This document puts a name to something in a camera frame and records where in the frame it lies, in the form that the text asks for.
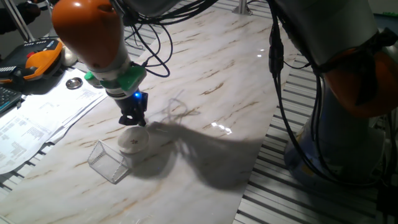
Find printed paper sheets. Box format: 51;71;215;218
0;67;108;175

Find marble pattern board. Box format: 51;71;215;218
0;6;299;224

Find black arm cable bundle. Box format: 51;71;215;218
110;0;398;187

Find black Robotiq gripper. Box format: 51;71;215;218
116;91;149;128

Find orange black teach pendant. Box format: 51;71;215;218
0;37;64;85

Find aluminium profile post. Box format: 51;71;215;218
231;0;253;16

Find silver metal strut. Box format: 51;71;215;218
2;0;35;43

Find green gripper flange mount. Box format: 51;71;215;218
84;65;147;91

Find round metal lid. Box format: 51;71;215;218
65;77;84;90

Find white egg shaped ball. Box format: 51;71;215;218
60;45;78;67

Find black keyboard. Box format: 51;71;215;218
0;85;23;114

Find clear plastic box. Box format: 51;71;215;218
86;139;131;184

